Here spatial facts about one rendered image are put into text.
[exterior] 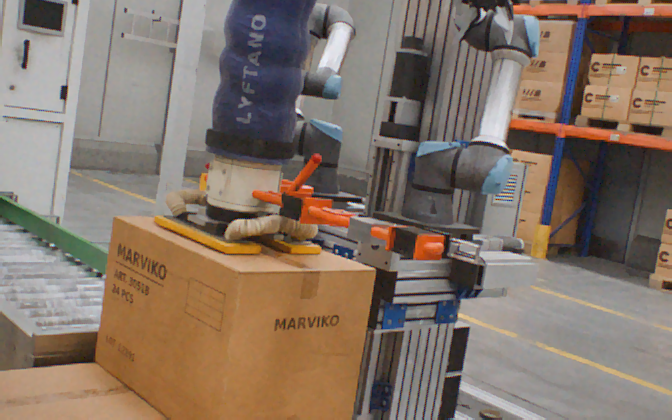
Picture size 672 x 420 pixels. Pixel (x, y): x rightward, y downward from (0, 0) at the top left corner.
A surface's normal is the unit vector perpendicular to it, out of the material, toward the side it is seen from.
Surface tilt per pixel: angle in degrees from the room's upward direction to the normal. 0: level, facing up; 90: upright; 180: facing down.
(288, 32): 79
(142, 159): 90
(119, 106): 90
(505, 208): 90
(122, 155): 90
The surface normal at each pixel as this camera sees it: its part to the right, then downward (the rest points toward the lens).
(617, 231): -0.73, -0.05
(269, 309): 0.66, 0.18
